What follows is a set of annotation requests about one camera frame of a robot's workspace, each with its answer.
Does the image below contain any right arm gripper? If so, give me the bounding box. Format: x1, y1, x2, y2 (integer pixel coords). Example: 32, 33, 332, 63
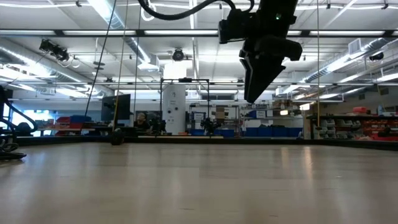
238, 0, 303, 104

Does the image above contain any black USB-C cable red tie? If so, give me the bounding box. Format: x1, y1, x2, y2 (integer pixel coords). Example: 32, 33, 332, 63
111, 127, 125, 146

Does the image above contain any row of blue bins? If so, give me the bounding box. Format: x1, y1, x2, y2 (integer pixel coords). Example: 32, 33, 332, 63
244, 126, 303, 138

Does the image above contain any white cylindrical cabinet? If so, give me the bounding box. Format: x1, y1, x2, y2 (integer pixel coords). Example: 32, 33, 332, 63
162, 83, 187, 136

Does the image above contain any shelf rack with bins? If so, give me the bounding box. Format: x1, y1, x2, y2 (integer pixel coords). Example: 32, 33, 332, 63
305, 106, 398, 141

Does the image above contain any person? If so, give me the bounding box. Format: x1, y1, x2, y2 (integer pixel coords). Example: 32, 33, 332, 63
134, 111, 150, 132

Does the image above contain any dark monitor screen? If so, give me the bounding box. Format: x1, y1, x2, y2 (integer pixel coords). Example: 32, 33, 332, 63
100, 93, 132, 123

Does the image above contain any red and blue bins stack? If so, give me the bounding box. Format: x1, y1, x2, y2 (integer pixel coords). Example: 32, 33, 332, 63
55, 114, 94, 137

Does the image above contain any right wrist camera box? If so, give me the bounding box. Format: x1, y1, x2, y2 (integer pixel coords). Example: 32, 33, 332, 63
218, 8, 251, 45

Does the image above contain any black workstation frame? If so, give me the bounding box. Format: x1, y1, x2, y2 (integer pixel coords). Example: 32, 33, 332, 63
159, 77, 211, 135

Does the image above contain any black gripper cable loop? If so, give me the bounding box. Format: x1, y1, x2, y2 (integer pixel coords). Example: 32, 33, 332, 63
137, 0, 256, 22

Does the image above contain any thin black cord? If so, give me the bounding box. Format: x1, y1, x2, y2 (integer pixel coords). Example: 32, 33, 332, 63
84, 0, 118, 116

